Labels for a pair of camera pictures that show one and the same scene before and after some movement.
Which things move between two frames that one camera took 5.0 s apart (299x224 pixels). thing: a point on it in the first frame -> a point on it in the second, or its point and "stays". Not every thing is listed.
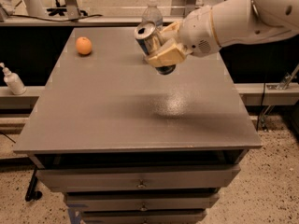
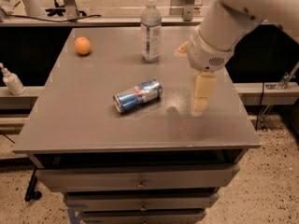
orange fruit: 83,46 stays
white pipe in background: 33,0 stays
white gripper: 196,35 -> 204,57
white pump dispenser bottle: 13,81 stays
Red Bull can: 148,34 -> 136,95
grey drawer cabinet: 128,145 stays
